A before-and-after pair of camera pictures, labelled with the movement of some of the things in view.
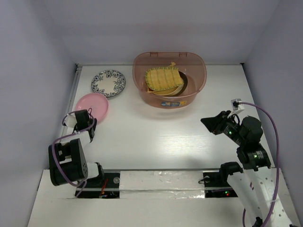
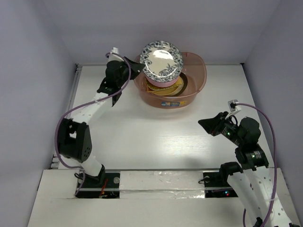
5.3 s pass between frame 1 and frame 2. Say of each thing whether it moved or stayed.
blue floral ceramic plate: moved
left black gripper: moved
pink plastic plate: moved
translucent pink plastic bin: stayed
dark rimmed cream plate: stayed
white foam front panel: stayed
